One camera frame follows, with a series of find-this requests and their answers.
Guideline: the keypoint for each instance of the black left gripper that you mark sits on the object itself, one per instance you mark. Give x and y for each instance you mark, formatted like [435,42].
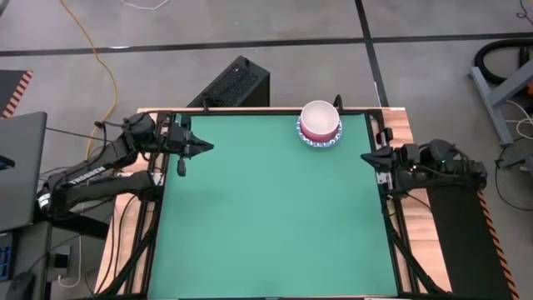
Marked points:
[177,137]

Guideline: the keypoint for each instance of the grey desk cabinet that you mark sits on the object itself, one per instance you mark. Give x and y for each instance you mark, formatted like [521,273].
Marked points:
[29,250]

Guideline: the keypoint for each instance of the grey metal stand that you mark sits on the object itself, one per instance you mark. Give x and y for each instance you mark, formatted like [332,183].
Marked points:
[491,106]

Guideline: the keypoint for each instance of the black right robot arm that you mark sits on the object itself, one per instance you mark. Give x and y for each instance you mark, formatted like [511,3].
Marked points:
[454,171]

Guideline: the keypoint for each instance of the blue patterned paper bowl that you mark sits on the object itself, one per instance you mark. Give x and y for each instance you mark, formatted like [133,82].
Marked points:
[320,145]

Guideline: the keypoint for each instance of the white frame bracket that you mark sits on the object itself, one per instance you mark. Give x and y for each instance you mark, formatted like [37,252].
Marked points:
[158,180]
[382,180]

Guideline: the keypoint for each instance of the black ramp with hazard stripes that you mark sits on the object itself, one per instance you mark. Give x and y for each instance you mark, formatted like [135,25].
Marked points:
[462,241]

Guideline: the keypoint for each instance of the black mat with hazard stripes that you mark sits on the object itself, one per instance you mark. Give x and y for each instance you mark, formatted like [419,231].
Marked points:
[10,89]

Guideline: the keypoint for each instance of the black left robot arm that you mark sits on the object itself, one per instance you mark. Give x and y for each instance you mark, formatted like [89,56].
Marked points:
[91,175]

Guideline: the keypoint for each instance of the black computer tower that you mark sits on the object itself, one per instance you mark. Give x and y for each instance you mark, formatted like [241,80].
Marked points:
[237,83]

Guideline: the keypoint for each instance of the grey laptop lid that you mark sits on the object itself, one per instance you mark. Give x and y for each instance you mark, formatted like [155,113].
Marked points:
[23,175]

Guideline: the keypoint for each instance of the green table mat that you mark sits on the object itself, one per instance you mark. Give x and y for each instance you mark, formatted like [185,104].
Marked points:
[270,250]

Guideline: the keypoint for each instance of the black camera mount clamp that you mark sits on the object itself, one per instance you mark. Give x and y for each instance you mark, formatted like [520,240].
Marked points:
[338,103]

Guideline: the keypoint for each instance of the black small device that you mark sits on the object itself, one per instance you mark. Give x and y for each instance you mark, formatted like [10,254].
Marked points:
[6,162]

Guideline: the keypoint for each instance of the white plastic bowl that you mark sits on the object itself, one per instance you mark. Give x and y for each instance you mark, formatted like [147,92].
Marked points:
[320,116]

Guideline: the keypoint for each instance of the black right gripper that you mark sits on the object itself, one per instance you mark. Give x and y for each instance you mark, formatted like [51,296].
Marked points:
[406,162]

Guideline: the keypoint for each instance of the black floor beam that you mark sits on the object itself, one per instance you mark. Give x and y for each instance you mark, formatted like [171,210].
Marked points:
[79,227]

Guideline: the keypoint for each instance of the pink plastic bowl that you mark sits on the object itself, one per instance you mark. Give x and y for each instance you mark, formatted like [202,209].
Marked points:
[318,132]

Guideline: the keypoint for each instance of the grey power adapter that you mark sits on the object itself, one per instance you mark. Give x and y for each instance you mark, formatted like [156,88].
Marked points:
[61,260]

